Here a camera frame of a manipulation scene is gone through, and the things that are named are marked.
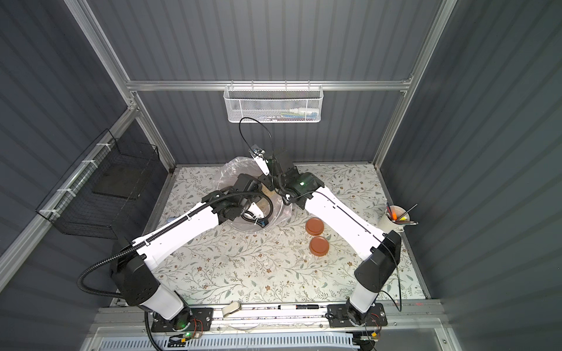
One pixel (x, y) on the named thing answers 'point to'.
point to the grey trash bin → (282, 213)
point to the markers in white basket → (293, 115)
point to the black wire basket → (97, 194)
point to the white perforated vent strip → (335, 342)
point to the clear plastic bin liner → (261, 202)
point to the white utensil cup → (395, 218)
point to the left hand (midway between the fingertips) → (250, 189)
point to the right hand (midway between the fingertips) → (273, 163)
